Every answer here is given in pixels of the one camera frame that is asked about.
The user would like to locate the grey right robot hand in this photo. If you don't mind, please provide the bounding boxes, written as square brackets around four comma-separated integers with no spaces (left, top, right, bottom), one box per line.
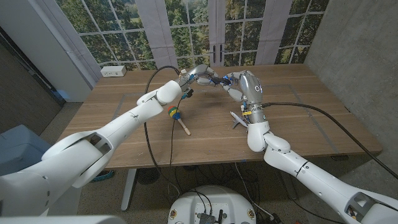
[222,70,265,124]

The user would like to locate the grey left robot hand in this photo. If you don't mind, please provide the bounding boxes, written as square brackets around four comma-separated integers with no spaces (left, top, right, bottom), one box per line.
[178,64,223,94]

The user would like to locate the black TV remote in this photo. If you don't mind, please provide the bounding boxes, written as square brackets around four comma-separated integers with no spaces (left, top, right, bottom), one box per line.
[212,77,233,87]

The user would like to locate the white toy airplane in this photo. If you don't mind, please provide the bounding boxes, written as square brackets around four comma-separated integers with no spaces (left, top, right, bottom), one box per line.
[229,111,249,129]

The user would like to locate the colourful wooden maraca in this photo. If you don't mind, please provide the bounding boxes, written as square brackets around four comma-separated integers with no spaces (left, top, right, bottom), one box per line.
[167,105,192,136]

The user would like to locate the printed window backdrop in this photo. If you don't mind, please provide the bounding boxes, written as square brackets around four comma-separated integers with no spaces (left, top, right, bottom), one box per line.
[27,0,330,71]

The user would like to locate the white power strip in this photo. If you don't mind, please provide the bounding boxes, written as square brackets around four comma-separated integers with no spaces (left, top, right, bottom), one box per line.
[100,65,127,78]

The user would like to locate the dark grey table leg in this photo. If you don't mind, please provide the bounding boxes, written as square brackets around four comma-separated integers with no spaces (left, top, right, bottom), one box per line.
[278,167,298,200]

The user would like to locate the black round fan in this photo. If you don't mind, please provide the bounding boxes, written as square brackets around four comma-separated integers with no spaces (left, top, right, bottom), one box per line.
[136,167,162,185]

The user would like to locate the white robot torso base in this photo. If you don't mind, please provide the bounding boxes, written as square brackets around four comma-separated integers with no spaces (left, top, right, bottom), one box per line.
[167,185,256,224]

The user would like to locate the white table leg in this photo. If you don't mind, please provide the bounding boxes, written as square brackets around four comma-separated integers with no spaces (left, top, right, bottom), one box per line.
[120,167,137,212]

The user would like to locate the teal plastic tray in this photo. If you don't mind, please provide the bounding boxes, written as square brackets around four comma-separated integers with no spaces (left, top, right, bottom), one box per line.
[92,169,114,183]

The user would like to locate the blue-grey storage bin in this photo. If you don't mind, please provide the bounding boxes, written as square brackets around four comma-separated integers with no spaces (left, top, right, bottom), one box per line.
[0,124,53,177]

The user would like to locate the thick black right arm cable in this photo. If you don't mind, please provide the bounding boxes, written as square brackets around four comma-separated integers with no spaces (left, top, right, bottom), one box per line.
[261,102,398,180]

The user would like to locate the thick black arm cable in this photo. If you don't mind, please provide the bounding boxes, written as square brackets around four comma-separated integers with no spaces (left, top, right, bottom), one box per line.
[144,65,182,189]
[261,102,398,180]

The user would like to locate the tangled black floor cables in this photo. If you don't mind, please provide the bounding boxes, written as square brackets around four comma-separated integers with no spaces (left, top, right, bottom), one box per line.
[186,162,259,203]

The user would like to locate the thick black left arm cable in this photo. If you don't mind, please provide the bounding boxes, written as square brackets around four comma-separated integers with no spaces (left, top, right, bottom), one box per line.
[144,65,182,189]

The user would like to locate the white floor cable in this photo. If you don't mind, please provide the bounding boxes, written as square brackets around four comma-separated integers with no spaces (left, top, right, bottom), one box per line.
[233,162,275,219]

